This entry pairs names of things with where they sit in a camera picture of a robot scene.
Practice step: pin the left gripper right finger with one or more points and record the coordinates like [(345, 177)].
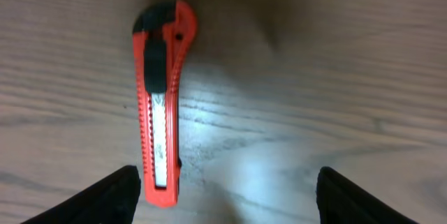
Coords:
[(340, 201)]

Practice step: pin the red utility knife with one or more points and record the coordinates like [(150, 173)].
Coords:
[(162, 35)]

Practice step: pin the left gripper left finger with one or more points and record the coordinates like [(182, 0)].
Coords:
[(112, 200)]

